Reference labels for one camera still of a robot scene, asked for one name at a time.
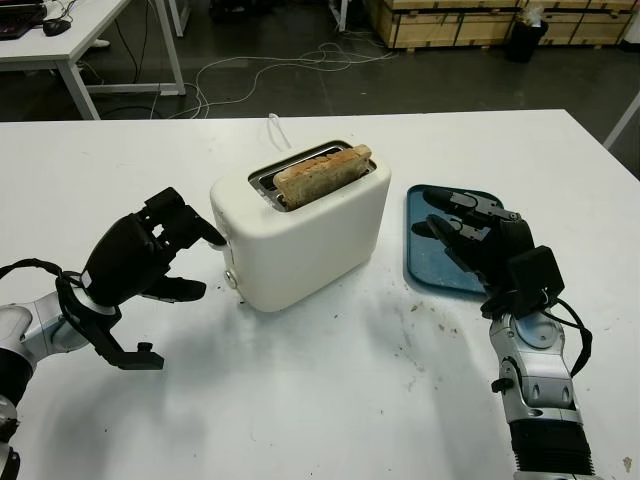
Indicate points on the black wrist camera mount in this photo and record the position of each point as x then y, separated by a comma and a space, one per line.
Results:
537, 275
142, 359

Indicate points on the black trash bin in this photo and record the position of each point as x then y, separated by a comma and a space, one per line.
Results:
524, 45

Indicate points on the white two-slot toaster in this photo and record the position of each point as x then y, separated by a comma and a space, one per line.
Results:
300, 250

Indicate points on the white metal frame leg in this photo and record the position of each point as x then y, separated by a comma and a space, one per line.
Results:
341, 15
175, 17

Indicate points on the brown bread slice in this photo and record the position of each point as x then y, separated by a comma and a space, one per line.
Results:
320, 175

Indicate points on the white shoe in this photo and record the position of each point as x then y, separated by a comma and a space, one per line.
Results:
101, 43

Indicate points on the blue plastic tray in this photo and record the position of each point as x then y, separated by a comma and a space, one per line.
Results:
425, 260

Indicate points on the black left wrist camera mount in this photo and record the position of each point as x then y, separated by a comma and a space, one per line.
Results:
142, 359

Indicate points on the black laptop with red screen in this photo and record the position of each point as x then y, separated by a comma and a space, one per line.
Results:
20, 25

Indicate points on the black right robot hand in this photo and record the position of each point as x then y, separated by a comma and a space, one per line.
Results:
515, 237

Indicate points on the white slanted table leg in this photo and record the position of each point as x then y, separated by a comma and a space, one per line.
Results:
622, 122

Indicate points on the white office desk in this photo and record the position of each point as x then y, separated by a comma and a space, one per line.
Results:
90, 30

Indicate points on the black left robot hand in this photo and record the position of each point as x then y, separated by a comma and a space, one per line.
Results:
125, 260

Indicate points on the plywood crate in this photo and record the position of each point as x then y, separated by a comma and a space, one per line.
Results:
590, 27
440, 27

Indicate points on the black computer mouse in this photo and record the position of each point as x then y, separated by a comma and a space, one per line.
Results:
56, 27

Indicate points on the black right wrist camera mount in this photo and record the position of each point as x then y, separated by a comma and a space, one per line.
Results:
537, 275

